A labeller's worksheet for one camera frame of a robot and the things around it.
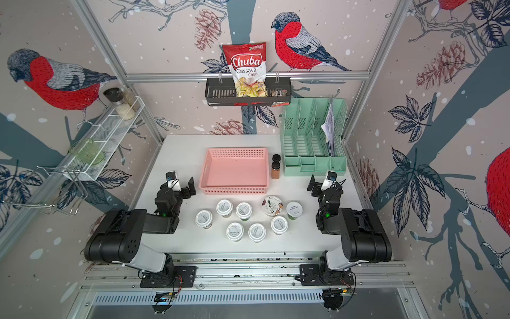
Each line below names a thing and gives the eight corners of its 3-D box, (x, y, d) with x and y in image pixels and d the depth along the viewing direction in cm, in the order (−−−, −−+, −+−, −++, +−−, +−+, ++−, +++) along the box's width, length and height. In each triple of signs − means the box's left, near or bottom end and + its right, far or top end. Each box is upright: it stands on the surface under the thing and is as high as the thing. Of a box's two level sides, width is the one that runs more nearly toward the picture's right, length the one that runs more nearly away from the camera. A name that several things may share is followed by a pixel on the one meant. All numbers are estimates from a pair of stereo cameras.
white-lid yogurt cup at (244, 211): (236, 221, 89) (234, 215, 83) (237, 208, 93) (236, 202, 87) (252, 221, 89) (251, 215, 83) (252, 208, 93) (251, 202, 87)
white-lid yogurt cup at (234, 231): (227, 243, 82) (225, 238, 77) (229, 227, 87) (227, 222, 82) (243, 243, 82) (242, 238, 77) (244, 227, 87) (243, 222, 82)
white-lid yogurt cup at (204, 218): (196, 229, 85) (193, 225, 81) (199, 215, 89) (196, 210, 85) (212, 229, 85) (210, 225, 81) (215, 215, 89) (212, 210, 85)
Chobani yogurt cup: (262, 218, 89) (261, 214, 86) (261, 200, 95) (261, 195, 92) (283, 218, 89) (283, 213, 86) (281, 200, 95) (282, 195, 92)
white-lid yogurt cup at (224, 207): (218, 218, 89) (215, 212, 84) (220, 206, 93) (217, 199, 88) (232, 218, 89) (231, 212, 84) (234, 206, 93) (232, 199, 88)
